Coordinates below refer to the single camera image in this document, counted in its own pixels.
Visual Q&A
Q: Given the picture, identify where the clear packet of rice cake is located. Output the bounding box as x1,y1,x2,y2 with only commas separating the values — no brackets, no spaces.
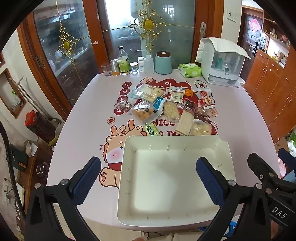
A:
188,120,212,136

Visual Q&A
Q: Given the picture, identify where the white countertop cup cabinet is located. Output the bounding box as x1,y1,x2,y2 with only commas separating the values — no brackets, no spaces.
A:
200,38,246,88

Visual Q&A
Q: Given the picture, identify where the clear plastic bottle green label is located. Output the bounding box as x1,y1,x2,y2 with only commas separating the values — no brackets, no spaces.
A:
117,46,130,75

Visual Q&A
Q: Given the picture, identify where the white squeeze bottle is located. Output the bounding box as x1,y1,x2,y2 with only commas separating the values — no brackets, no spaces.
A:
141,49,154,73

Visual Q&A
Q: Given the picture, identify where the small blue snack packet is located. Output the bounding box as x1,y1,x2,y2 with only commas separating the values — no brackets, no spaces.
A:
153,97,166,112

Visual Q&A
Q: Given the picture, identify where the container with red lid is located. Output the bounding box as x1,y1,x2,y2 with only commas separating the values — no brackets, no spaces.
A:
25,111,40,127

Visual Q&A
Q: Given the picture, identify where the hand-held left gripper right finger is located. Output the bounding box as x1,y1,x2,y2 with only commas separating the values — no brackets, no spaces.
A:
196,157,274,241

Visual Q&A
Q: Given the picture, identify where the wooden cabinet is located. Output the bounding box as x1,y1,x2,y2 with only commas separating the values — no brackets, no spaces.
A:
244,10,296,139

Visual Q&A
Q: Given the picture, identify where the clear packet of nut candy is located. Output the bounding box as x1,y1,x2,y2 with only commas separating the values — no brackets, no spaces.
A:
196,108,213,119

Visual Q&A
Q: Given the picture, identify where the white plastic tray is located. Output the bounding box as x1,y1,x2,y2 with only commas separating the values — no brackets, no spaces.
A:
117,135,236,227

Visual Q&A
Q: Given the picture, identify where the black box appliance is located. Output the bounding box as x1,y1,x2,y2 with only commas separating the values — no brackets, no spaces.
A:
9,143,29,172

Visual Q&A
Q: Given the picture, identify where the teal canister with brown lid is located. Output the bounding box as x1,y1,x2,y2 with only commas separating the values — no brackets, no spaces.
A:
154,51,173,75

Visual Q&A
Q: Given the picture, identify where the brown flower print snack packet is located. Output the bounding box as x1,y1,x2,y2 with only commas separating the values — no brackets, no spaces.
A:
178,104,195,114

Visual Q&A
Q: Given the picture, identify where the brown entrance door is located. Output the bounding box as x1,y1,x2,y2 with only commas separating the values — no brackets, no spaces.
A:
238,13,264,58

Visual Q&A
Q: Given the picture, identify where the clear pack of crumb cake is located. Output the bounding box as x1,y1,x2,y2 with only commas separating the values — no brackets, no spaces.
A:
129,84,164,104

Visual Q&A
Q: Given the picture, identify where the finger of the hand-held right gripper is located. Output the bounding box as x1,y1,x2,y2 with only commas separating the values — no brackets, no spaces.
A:
247,153,278,186
278,148,296,171

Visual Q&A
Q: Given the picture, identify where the cardboard box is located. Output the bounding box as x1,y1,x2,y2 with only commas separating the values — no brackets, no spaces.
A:
275,137,293,154

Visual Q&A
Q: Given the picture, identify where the small green snack packet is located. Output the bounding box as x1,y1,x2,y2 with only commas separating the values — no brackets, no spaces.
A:
143,125,160,137

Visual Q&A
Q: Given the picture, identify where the white label snack packet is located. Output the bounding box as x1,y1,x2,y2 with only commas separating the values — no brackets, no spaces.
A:
168,86,188,103

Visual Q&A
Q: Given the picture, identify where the clear packet of orange puffs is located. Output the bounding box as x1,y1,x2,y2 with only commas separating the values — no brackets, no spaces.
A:
129,101,160,122

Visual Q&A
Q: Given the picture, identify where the red door decoration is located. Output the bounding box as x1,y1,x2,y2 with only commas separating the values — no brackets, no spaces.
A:
248,19,261,33

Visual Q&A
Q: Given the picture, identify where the white quilted cloth cover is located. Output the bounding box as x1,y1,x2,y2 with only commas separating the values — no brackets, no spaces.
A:
195,37,251,63

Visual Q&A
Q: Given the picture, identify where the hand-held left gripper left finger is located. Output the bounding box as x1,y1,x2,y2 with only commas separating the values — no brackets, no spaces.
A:
24,156,102,241

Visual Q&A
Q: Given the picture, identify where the glass tumbler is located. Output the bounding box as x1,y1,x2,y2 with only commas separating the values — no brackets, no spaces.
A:
101,62,114,77

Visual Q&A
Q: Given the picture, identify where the clear candy packet red print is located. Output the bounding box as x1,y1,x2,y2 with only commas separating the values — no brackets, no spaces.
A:
114,102,133,113

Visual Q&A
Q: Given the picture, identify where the large gold door ornament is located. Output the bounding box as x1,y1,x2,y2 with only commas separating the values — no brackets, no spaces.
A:
129,0,167,51

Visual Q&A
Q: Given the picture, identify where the white wall switch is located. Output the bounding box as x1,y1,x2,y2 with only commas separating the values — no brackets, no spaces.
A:
226,8,237,23

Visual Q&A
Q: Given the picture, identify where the red and white snack packet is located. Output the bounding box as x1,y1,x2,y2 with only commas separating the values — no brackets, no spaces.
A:
198,89,216,108

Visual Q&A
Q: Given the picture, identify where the wooden framed wall niche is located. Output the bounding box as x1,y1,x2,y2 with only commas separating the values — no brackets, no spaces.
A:
0,67,27,119

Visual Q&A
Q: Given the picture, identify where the green tissue pack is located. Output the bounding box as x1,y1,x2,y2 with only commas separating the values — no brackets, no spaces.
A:
178,63,202,78

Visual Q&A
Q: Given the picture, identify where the beige wafer packet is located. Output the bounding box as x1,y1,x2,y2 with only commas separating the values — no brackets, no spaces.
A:
174,111,195,136

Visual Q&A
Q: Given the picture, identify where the clear packet of biscuit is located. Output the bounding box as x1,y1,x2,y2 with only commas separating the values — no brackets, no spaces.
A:
163,101,182,123

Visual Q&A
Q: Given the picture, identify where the wooden framed glass sliding door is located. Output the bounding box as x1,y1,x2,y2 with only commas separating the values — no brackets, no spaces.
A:
17,0,226,108

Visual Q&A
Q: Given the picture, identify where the small metal tin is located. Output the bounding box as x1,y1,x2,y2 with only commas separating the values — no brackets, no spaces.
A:
110,59,120,76

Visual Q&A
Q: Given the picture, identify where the small gold door ornament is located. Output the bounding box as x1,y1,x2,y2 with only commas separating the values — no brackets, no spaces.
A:
56,23,80,65

